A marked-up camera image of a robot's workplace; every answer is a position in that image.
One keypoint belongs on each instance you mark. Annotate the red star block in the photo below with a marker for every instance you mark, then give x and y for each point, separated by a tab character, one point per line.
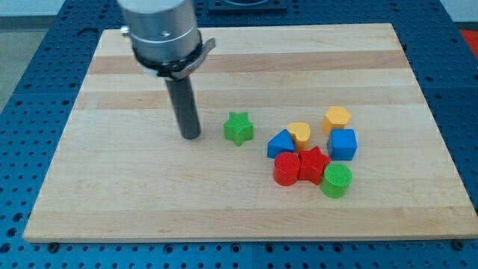
312	165

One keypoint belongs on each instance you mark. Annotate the blue triangle block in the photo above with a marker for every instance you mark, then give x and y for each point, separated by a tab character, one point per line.
282	142

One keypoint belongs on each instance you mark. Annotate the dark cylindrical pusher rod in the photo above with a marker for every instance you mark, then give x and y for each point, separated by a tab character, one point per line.
184	106

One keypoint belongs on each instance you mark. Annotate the wooden board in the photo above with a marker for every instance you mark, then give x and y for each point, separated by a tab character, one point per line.
123	173

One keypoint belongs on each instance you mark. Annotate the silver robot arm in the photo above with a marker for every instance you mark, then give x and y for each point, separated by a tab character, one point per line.
164	36

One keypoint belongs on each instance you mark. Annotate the green cylinder block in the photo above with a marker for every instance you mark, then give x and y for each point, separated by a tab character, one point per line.
336	180

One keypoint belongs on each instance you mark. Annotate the green star block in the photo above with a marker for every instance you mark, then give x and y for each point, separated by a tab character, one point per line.
238	128

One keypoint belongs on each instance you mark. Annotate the blue cube block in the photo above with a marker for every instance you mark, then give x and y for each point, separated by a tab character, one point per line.
342	144

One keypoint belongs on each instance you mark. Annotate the red cylinder block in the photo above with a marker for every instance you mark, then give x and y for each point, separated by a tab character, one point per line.
286	168

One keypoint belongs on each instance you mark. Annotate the yellow heart block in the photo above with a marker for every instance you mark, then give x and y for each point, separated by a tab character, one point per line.
300	133

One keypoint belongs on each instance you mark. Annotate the yellow hexagon block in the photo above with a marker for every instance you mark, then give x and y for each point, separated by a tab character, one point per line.
336	117

